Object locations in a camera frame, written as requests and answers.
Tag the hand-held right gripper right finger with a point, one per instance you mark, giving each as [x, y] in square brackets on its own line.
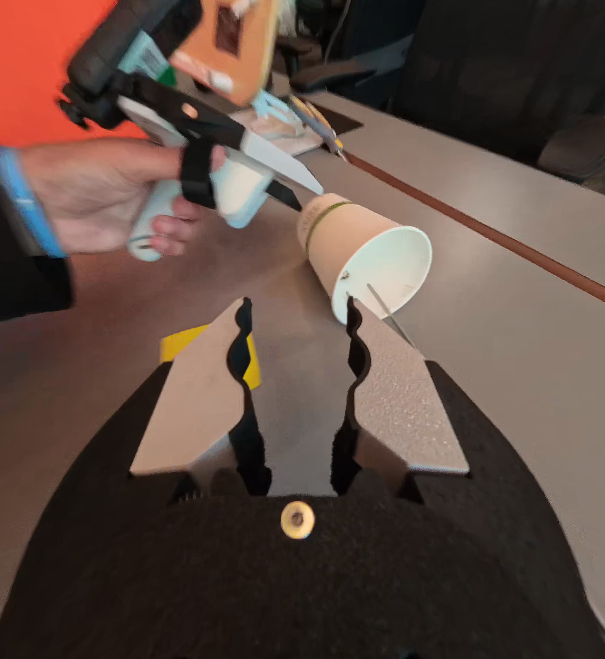
[405, 412]

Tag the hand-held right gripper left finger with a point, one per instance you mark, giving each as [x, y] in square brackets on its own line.
[189, 412]

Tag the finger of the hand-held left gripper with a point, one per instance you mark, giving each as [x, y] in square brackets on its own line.
[276, 159]
[284, 195]

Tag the white paper cup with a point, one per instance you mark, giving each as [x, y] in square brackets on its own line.
[364, 242]

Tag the long metal tweezers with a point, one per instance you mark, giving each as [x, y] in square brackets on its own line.
[390, 314]

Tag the person's left forearm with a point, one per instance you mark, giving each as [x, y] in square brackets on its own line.
[9, 247]

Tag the person's left hand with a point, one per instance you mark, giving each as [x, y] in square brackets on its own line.
[96, 195]

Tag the yellow sticky note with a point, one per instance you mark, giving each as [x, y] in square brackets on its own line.
[179, 342]

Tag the wooden book stand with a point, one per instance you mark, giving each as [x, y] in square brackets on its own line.
[230, 51]

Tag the black mesh office chair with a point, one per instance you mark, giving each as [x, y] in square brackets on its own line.
[513, 77]
[354, 46]

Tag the orange felt storage bin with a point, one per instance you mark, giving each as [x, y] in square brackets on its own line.
[24, 62]

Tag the blue wristband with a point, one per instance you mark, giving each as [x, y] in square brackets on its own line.
[24, 201]

